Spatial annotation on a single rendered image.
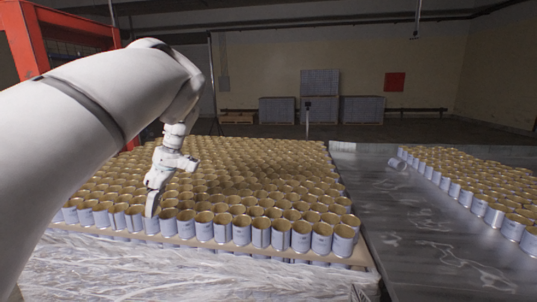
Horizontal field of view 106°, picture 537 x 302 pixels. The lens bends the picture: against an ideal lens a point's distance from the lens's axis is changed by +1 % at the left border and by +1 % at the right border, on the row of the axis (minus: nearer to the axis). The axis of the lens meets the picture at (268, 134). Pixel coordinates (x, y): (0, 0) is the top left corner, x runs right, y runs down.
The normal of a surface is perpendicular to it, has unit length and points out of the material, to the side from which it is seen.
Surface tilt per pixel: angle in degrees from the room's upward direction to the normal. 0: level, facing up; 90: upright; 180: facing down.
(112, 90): 66
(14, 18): 90
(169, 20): 90
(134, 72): 58
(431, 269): 0
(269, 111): 90
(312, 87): 88
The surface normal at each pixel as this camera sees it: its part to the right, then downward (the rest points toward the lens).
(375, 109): -0.12, 0.22
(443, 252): -0.02, -0.97
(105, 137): 0.96, 0.24
